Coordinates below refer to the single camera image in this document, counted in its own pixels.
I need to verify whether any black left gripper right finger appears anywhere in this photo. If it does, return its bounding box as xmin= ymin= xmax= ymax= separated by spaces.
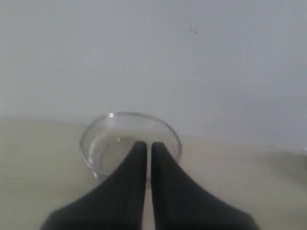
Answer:
xmin=151 ymin=142 xmax=258 ymax=230

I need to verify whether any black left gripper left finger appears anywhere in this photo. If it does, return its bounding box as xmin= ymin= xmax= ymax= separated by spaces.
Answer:
xmin=41 ymin=141 xmax=147 ymax=230

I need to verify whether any metal mesh strainer bowl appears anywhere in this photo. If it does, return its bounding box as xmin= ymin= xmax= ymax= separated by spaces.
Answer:
xmin=79 ymin=112 xmax=182 ymax=186

